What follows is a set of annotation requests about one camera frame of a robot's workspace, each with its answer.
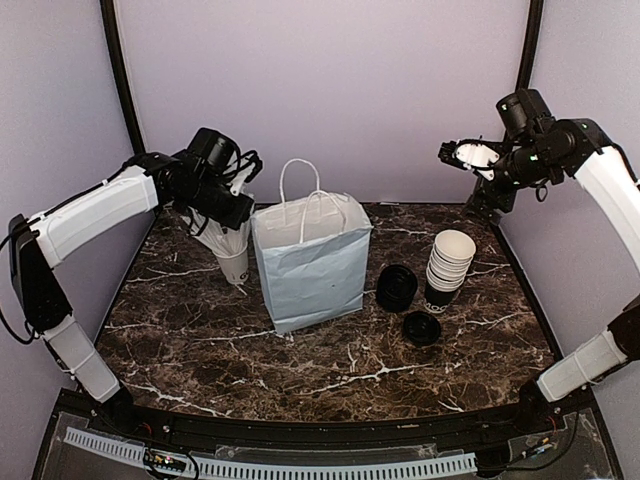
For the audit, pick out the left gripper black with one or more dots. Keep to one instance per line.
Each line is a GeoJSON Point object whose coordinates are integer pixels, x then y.
{"type": "Point", "coordinates": [233, 219]}

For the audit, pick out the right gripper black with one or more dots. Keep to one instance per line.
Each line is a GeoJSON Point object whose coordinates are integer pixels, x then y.
{"type": "Point", "coordinates": [505, 200]}

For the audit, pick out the light blue paper bag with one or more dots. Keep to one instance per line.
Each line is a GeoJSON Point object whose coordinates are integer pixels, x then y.
{"type": "Point", "coordinates": [312, 256]}

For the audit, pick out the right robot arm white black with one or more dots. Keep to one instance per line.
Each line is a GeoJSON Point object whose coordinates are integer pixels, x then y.
{"type": "Point", "coordinates": [569, 199]}

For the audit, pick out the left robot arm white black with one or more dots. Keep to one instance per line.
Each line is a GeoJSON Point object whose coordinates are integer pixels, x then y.
{"type": "Point", "coordinates": [206, 177]}

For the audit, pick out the stack of paper coffee cups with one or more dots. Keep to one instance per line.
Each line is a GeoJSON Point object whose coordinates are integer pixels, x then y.
{"type": "Point", "coordinates": [451, 256]}

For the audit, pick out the bundle of wrapped white straws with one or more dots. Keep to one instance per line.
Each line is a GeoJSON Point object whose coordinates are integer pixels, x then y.
{"type": "Point", "coordinates": [224, 242]}

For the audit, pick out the white cup holding straws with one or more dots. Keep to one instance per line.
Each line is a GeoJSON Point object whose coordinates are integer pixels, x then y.
{"type": "Point", "coordinates": [235, 268]}

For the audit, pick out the stack of black lids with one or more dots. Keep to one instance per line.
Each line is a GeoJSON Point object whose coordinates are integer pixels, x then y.
{"type": "Point", "coordinates": [395, 288]}

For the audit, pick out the black plastic lid on table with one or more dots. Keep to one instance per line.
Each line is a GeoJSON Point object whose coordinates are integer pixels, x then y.
{"type": "Point", "coordinates": [421, 328]}

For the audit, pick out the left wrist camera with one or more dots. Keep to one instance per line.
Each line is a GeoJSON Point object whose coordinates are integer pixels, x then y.
{"type": "Point", "coordinates": [246, 167]}

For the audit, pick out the black front frame rail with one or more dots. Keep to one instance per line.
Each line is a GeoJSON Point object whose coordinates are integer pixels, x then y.
{"type": "Point", "coordinates": [484, 430]}

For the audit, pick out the white slotted cable duct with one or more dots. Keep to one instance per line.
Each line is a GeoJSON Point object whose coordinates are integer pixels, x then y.
{"type": "Point", "coordinates": [164, 464]}

